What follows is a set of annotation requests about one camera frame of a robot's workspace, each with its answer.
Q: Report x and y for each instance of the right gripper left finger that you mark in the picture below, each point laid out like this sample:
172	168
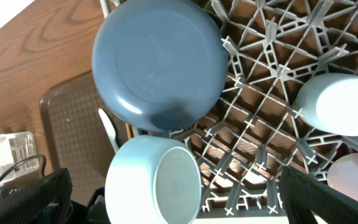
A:
50	196

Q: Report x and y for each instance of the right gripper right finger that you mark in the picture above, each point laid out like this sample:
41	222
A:
304	197

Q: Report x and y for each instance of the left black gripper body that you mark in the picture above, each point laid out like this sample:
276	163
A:
92	213

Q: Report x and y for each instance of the pink cup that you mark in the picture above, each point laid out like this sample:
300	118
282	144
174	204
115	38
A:
343	175

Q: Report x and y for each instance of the light blue bowl with rice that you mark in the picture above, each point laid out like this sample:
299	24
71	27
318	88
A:
153	180

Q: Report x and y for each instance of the light blue plastic knife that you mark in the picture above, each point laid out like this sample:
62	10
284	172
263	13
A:
109	128

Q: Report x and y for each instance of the light blue cup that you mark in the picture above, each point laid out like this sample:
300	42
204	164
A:
329	102

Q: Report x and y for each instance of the dark blue plate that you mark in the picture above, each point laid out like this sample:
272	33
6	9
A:
159	65

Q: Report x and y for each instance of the wooden chopstick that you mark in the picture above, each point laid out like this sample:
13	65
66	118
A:
129	131

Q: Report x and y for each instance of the grey plastic dishwasher rack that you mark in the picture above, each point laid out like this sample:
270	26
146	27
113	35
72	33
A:
253	131

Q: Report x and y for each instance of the clear plastic bin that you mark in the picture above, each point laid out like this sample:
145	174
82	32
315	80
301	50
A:
15	147

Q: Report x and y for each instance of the brown serving tray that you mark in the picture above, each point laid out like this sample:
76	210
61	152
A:
76	136

